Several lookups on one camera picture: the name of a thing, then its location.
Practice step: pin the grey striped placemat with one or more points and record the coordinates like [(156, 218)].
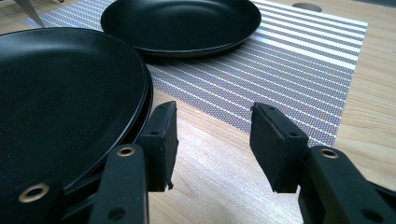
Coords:
[(249, 77)]

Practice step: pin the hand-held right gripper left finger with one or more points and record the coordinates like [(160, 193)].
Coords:
[(162, 146)]

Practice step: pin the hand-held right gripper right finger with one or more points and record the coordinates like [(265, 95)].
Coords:
[(274, 149)]

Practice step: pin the silver knife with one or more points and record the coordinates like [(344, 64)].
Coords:
[(29, 11)]

